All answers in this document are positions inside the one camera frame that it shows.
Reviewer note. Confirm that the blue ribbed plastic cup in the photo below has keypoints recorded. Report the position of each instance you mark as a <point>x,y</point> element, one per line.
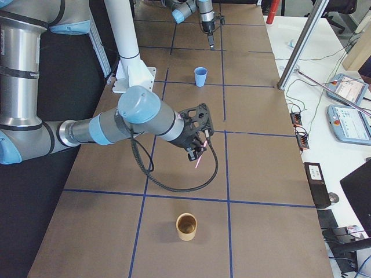
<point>200,76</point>

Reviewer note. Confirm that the orange connector board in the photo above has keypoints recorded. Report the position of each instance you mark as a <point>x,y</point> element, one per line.
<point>296,119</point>
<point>302,138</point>

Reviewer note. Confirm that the grey teach pendant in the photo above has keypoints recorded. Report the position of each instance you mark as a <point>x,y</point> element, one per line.
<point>348,87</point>
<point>348,125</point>

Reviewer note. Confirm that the tan bamboo cup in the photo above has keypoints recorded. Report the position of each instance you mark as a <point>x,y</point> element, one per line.
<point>186,226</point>

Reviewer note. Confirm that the far grey teach pendant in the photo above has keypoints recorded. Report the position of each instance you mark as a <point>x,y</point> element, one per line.
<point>348,87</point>

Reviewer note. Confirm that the far orange connector board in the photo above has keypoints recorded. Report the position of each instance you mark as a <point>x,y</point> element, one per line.
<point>296,119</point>

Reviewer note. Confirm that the red cylinder bottle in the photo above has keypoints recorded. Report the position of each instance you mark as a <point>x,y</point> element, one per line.
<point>273,10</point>

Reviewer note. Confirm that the white pedestal column with base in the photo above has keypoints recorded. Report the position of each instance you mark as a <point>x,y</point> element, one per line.
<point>131,70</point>

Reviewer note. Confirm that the long reacher grabber stick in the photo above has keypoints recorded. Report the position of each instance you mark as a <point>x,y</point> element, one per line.
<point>344,100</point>

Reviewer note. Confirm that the aluminium frame post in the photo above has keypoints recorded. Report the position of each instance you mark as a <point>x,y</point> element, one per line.
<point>312,20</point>

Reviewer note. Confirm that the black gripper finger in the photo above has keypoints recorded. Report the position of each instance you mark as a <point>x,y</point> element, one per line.
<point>193,154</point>
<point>199,145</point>
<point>211,41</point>

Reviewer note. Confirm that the near orange connector board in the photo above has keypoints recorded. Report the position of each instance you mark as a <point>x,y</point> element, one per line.
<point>302,138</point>

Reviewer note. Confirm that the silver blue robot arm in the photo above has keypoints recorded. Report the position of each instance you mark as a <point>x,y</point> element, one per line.
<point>183,10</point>
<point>25,136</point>

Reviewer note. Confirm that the near grey teach pendant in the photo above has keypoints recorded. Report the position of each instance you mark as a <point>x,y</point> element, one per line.
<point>348,125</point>

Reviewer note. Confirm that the black power supply box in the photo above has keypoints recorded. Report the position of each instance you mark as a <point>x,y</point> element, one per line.
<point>317,185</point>

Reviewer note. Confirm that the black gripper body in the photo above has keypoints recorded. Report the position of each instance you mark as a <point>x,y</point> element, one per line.
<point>182,141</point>
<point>207,26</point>

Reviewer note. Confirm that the black monitor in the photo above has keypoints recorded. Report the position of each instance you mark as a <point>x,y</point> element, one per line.
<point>356,187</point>

